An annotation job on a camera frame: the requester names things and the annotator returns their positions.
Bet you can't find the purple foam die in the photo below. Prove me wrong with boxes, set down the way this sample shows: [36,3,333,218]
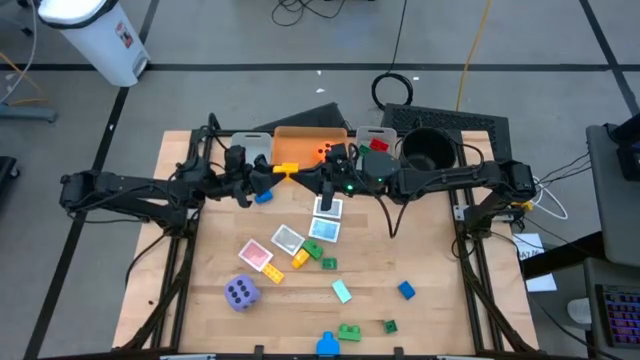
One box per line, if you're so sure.
[223,273,263,313]

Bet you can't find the white computer mouse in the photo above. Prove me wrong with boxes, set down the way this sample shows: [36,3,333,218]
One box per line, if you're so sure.
[567,297,594,325]

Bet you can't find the keyboard with coloured keys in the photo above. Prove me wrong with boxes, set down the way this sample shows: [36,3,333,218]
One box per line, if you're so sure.
[594,283,640,349]

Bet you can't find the white printed paper sheet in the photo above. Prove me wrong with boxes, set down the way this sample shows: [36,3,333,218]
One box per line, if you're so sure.
[512,232,546,262]

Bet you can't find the black desk device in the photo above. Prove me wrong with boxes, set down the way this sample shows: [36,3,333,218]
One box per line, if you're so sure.
[603,112,640,182]

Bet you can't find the light grey plastic bin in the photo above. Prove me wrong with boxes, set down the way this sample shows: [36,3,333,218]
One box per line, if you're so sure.
[354,125,399,162]
[230,131,275,169]

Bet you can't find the white trash bin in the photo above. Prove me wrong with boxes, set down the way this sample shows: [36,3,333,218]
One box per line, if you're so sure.
[37,0,151,89]

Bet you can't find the yellow cable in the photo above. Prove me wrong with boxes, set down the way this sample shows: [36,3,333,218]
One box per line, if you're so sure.
[455,0,494,112]

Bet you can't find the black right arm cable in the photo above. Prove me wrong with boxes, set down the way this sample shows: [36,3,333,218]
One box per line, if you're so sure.
[374,192,419,240]

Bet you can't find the plain white paper sheet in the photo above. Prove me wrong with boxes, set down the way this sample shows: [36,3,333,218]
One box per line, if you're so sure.
[524,272,558,294]

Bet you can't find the upper white playing card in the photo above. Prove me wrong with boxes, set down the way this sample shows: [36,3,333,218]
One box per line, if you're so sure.
[312,195,345,220]

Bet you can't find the blue-backed playing card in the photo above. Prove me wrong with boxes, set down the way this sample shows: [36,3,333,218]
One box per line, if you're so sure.
[307,216,342,245]

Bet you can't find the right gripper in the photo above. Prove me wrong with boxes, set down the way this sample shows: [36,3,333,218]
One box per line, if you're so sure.
[290,143,362,211]

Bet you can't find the blue bottle-shaped toy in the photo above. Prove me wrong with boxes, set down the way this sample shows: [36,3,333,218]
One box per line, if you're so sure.
[315,330,341,357]

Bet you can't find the light teal brick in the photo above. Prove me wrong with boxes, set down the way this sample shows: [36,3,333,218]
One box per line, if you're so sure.
[331,278,354,305]

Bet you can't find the yellow toy block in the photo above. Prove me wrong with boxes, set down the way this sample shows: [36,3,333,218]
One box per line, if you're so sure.
[272,161,300,182]
[290,248,311,270]

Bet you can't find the black caster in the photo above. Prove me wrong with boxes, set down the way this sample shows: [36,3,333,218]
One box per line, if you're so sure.
[0,155,21,194]

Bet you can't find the black bucket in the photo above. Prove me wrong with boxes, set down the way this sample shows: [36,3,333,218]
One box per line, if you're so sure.
[398,126,459,174]

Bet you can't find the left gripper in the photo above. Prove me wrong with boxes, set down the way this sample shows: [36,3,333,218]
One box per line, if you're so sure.
[219,145,288,209]

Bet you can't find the grey metal base bar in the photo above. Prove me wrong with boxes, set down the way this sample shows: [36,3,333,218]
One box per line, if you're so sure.
[0,102,59,124]

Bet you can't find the pink-backed playing card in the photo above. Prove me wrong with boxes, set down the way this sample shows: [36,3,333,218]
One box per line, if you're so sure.
[237,238,275,273]

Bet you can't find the black aluminium table frame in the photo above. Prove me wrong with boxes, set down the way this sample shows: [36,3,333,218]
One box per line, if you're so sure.
[119,128,539,360]

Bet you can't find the black desk bar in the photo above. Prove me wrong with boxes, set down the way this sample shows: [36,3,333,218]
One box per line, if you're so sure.
[519,229,606,281]

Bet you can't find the face-up playing card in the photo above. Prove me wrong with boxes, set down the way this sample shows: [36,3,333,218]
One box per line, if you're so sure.
[270,224,306,257]

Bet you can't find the flat yellow brick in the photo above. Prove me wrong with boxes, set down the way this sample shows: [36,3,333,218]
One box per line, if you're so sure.
[261,262,286,285]

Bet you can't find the black perforated floor mat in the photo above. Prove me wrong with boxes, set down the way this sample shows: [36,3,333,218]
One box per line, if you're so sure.
[380,102,514,164]

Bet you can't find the white floor cable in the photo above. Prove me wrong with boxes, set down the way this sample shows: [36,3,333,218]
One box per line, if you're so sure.
[0,0,39,106]

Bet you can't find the orange plastic bin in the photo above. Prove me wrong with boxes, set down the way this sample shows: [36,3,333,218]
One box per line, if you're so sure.
[272,125,350,184]

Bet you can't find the black coiled cable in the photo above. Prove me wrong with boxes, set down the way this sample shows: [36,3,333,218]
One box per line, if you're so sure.
[370,0,415,111]

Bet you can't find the black wedge-shaped panel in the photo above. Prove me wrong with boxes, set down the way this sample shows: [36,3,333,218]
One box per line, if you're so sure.
[253,102,351,132]

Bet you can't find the black cable tangle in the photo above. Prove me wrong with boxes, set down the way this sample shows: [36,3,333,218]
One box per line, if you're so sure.
[271,0,347,28]

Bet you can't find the green two-stud block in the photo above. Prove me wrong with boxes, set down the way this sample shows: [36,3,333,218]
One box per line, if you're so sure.
[301,238,325,262]
[337,323,363,343]

